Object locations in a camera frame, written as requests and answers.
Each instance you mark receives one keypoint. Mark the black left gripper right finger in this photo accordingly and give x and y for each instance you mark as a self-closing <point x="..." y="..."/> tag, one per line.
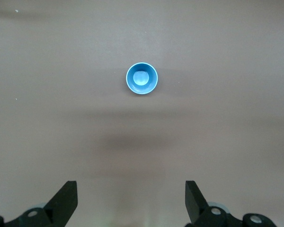
<point x="196" y="205"/>

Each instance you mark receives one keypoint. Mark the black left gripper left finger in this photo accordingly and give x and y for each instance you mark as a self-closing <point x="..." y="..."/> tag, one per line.
<point x="61" y="205"/>

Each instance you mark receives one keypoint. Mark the blue plastic cup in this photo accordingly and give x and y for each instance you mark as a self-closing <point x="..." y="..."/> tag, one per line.
<point x="142" y="88"/>

